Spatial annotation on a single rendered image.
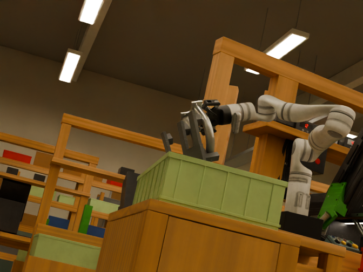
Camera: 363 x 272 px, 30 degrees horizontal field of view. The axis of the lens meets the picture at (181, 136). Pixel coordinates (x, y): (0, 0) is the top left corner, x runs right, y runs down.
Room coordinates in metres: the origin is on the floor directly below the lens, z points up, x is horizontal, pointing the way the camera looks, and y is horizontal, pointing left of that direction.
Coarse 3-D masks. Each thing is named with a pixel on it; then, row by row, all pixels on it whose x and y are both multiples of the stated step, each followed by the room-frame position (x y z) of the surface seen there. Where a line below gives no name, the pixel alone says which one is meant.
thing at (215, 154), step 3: (204, 150) 2.27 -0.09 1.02; (207, 153) 2.26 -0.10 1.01; (210, 153) 2.26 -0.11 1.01; (213, 153) 2.26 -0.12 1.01; (216, 153) 2.26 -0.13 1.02; (207, 156) 2.25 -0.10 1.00; (210, 156) 2.25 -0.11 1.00; (213, 156) 2.25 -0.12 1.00; (216, 156) 2.25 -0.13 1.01; (207, 159) 2.25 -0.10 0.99; (210, 159) 2.26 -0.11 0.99; (213, 159) 2.26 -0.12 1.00; (216, 159) 2.27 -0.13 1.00
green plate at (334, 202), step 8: (336, 184) 3.43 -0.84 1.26; (344, 184) 3.37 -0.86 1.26; (328, 192) 3.46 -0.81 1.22; (336, 192) 3.40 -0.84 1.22; (344, 192) 3.38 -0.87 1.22; (328, 200) 3.43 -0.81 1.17; (336, 200) 3.37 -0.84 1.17; (328, 208) 3.40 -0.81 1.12; (336, 208) 3.35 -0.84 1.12; (344, 208) 3.39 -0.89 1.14; (320, 216) 3.43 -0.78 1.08; (344, 216) 3.39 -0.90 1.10
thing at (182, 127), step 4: (180, 124) 2.39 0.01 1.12; (184, 124) 2.41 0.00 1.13; (180, 128) 2.40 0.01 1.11; (184, 128) 2.39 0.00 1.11; (188, 128) 2.39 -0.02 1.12; (180, 132) 2.41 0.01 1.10; (184, 132) 2.39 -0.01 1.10; (188, 132) 2.40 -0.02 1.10; (180, 136) 2.42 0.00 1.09; (184, 136) 2.39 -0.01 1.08; (180, 140) 2.43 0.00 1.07; (184, 140) 2.39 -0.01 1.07; (184, 144) 2.40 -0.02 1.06; (188, 144) 2.40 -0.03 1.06; (184, 148) 2.41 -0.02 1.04; (188, 148) 2.40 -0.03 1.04; (184, 152) 2.42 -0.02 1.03
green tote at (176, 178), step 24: (168, 168) 2.13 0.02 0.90; (192, 168) 2.14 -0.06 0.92; (216, 168) 2.15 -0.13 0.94; (144, 192) 2.47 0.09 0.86; (168, 192) 2.13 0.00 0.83; (192, 192) 2.15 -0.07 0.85; (216, 192) 2.16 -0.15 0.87; (240, 192) 2.17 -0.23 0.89; (264, 192) 2.19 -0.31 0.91; (240, 216) 2.17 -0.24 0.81; (264, 216) 2.19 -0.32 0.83
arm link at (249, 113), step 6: (246, 108) 2.46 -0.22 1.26; (252, 108) 2.47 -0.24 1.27; (246, 114) 2.47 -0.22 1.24; (252, 114) 2.48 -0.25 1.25; (258, 114) 2.52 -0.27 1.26; (264, 114) 2.50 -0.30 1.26; (270, 114) 2.50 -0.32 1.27; (246, 120) 2.50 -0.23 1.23; (258, 120) 2.52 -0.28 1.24; (264, 120) 2.51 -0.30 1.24; (270, 120) 2.52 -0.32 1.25
